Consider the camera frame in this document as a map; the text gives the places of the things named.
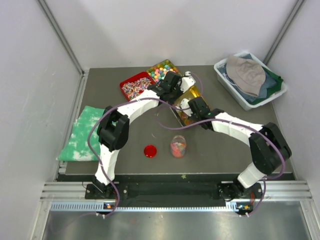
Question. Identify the red tin with lollipops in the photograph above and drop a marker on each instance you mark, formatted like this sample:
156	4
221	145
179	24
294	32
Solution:
135	85

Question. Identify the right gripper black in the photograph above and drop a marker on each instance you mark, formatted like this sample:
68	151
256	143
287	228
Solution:
193	115

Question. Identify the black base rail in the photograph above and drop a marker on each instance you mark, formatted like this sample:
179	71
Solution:
170	190

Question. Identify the golden tin with star candies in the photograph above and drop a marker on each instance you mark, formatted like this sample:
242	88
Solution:
186	117

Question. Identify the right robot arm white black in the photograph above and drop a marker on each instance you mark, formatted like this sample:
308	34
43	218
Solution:
268	147

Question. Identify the blue-grey garment in basket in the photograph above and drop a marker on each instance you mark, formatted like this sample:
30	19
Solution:
269	83

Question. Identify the green white cloth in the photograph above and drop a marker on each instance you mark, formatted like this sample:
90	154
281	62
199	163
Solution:
77	148

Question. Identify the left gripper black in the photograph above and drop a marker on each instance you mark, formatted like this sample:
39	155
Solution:
180	92

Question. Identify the red jar lid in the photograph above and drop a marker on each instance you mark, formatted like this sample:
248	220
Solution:
150	151

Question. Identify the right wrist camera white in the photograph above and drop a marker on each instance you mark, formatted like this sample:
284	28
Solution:
184	105

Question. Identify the green garment in basket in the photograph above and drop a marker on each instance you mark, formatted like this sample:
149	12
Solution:
272	90

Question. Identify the beige bucket hat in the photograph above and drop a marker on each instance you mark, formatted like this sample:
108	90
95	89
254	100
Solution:
247	74

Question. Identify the tin with colourful cube candies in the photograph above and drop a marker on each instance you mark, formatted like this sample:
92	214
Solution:
159	70

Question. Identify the clear plastic jar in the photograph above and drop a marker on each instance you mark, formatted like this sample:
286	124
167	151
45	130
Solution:
178	146

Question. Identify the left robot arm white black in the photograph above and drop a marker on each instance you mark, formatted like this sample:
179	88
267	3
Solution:
111	132

